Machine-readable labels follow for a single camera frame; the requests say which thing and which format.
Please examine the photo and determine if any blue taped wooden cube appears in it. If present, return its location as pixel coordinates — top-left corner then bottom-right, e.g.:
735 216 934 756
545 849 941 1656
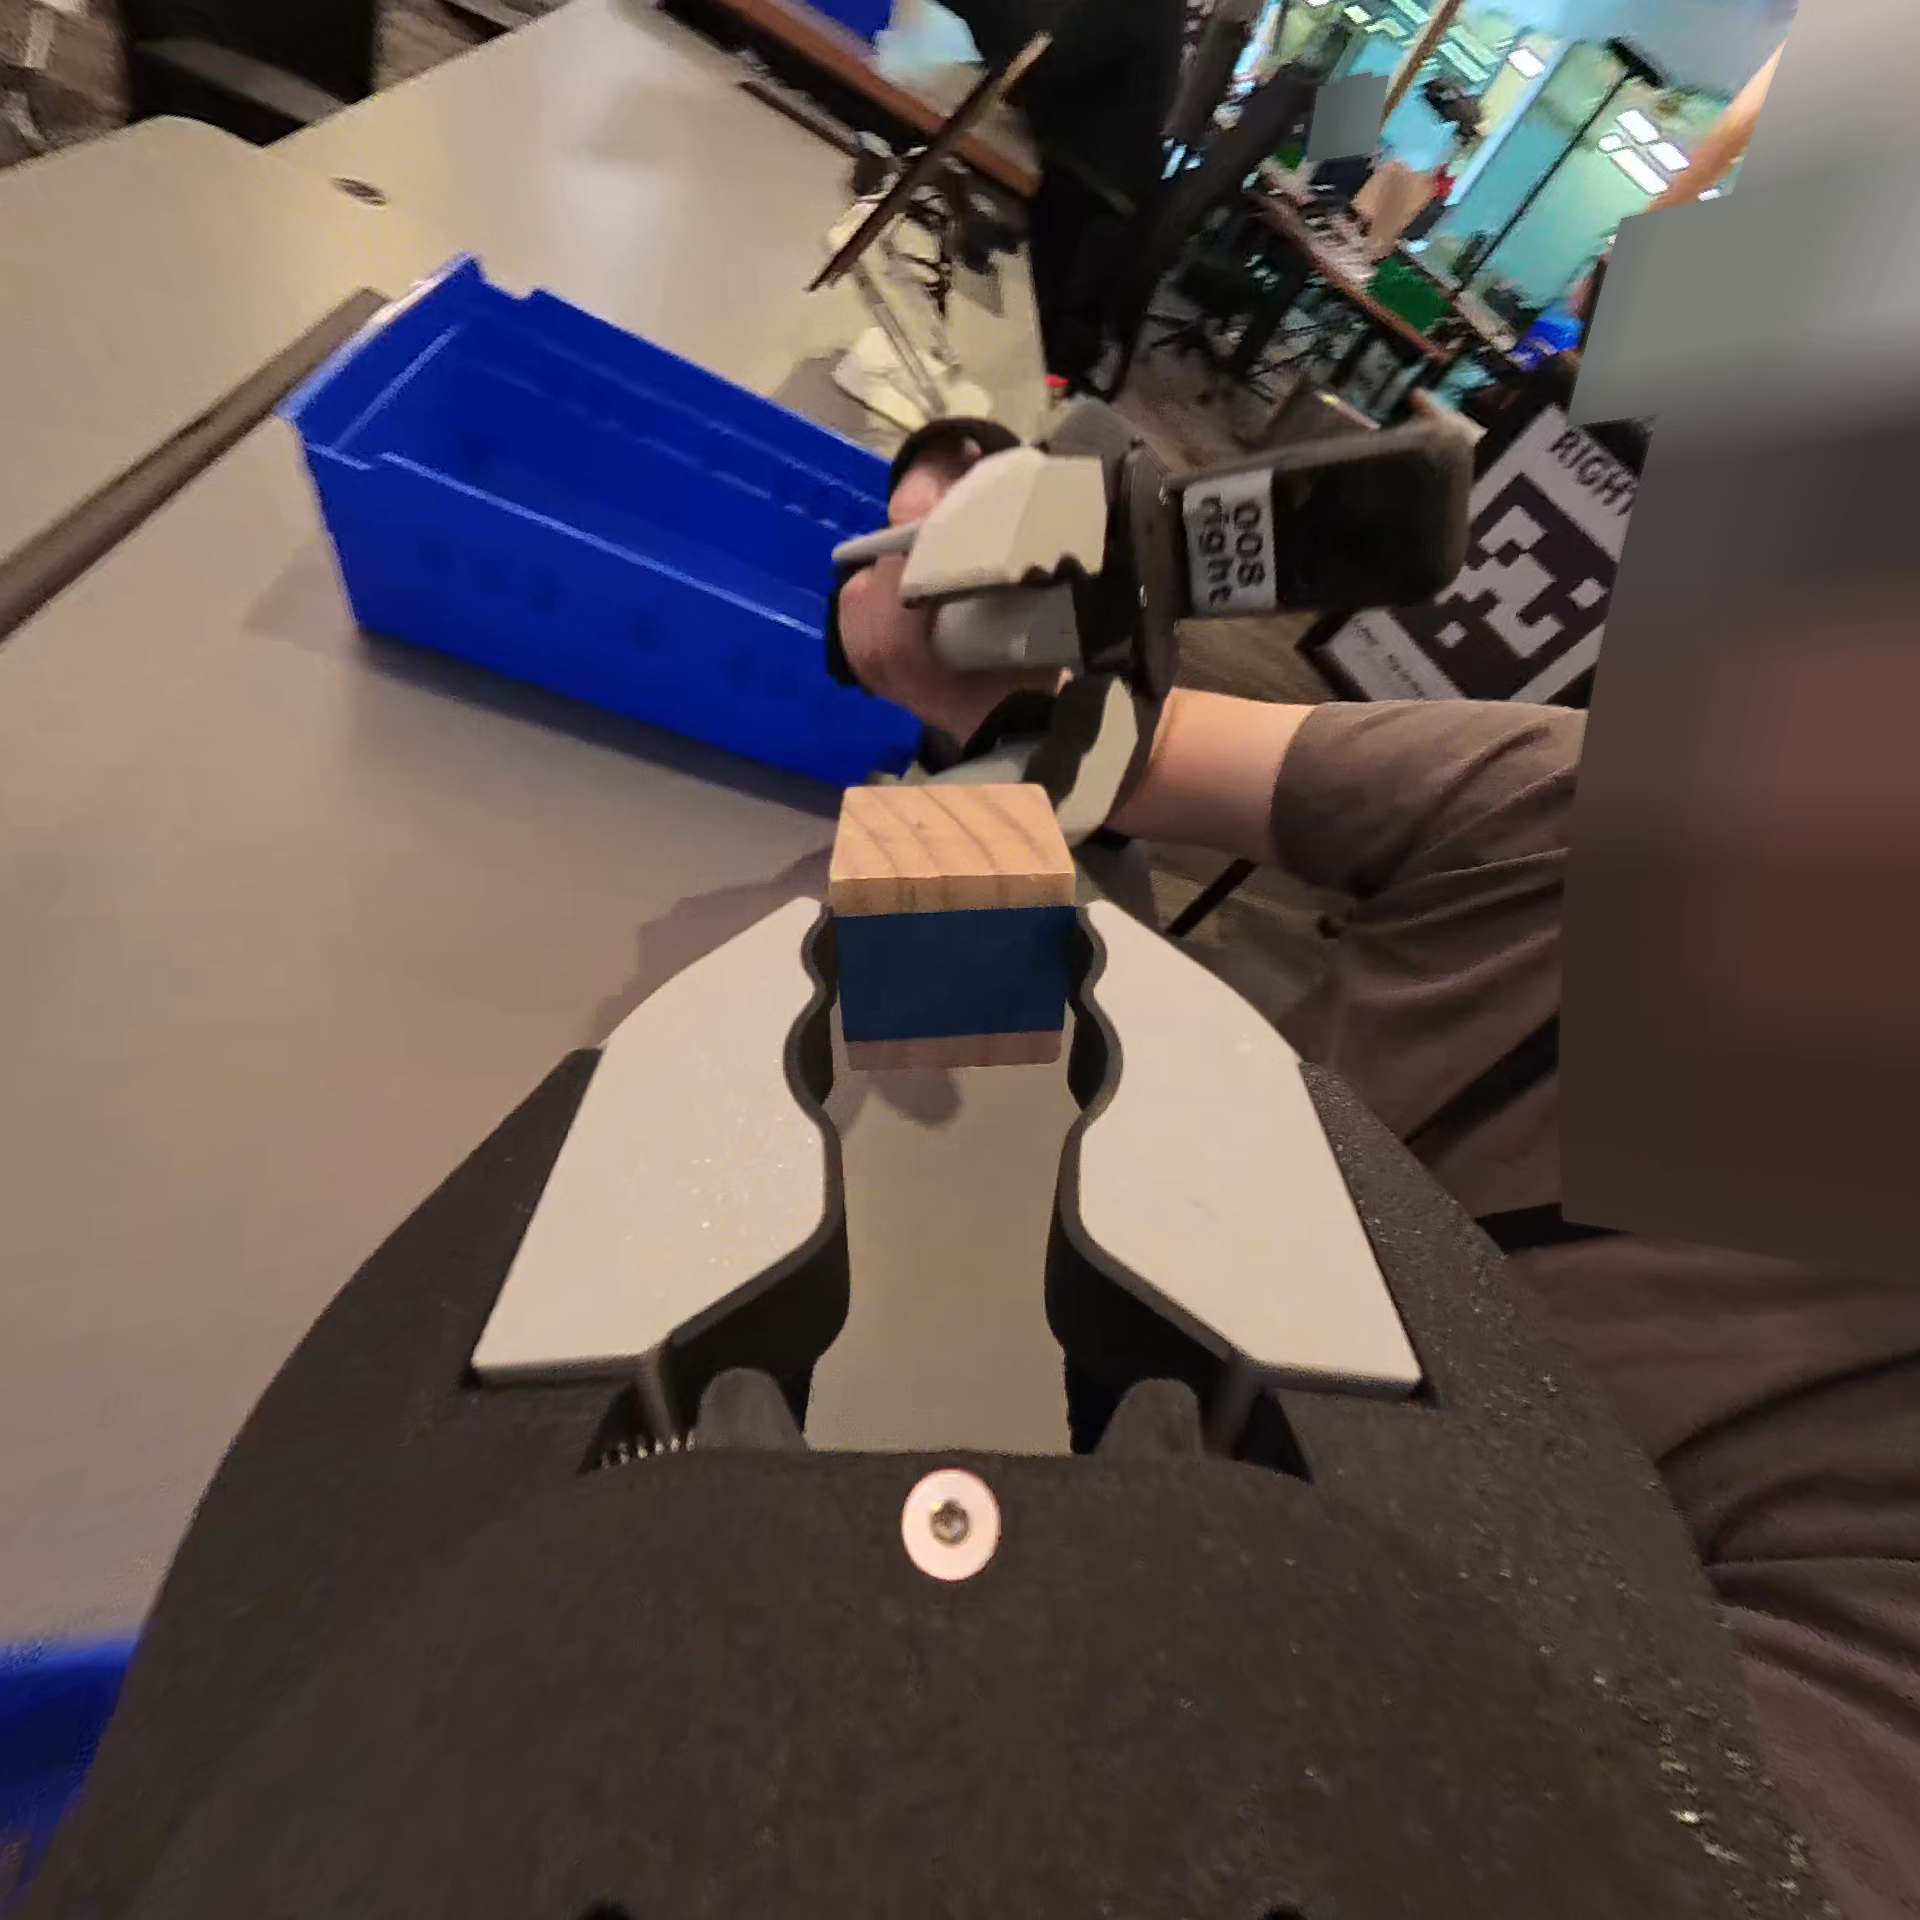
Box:
827 784 1080 1070

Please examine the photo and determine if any black office chair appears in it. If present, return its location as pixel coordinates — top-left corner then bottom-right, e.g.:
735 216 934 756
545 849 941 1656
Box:
122 0 379 145

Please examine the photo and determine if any blue plastic bin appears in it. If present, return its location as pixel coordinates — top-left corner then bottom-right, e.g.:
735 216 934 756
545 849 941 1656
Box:
0 1638 137 1920
281 255 922 785

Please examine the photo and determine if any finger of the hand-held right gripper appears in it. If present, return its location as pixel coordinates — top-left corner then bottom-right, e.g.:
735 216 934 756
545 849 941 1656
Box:
930 589 1091 675
896 448 1121 598

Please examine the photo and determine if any brown wooden table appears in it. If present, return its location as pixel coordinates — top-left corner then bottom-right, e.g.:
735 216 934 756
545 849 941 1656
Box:
674 0 1051 201

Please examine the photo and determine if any framed marker sign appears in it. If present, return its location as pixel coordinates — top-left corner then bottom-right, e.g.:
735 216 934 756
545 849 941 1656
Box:
1302 401 1643 711

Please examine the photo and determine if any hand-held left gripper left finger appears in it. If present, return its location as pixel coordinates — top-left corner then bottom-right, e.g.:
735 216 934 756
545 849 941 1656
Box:
469 895 847 1448

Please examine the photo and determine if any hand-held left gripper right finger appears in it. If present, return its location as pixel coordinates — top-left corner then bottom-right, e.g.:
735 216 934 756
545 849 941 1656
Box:
1047 895 1426 1461

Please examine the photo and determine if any person's right hand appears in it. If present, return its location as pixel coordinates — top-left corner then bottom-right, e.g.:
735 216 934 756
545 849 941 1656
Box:
830 448 1062 777

